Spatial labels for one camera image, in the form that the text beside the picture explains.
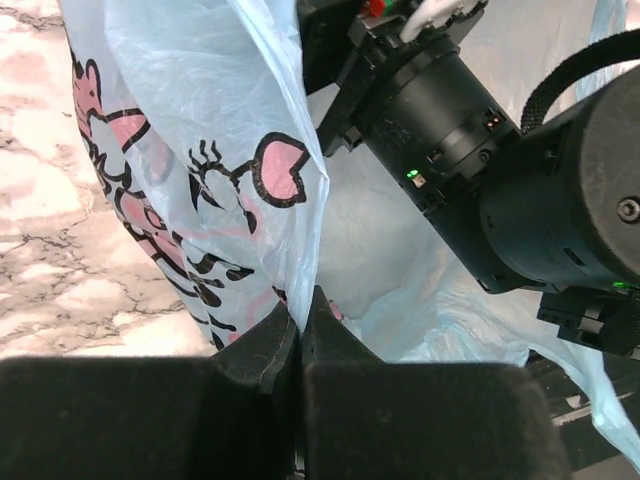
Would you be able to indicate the light blue plastic bag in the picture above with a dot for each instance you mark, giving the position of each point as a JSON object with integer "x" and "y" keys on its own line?
{"x": 195, "y": 119}

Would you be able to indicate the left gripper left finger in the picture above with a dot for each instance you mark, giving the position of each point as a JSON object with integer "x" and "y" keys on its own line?
{"x": 226, "y": 416}

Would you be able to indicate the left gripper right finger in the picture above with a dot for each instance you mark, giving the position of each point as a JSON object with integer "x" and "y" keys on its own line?
{"x": 368, "y": 419}

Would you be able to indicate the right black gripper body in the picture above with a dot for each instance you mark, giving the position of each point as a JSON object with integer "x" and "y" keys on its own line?
{"x": 416, "y": 105}

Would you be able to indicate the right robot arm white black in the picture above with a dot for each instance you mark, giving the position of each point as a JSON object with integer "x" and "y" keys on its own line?
{"x": 544, "y": 204}

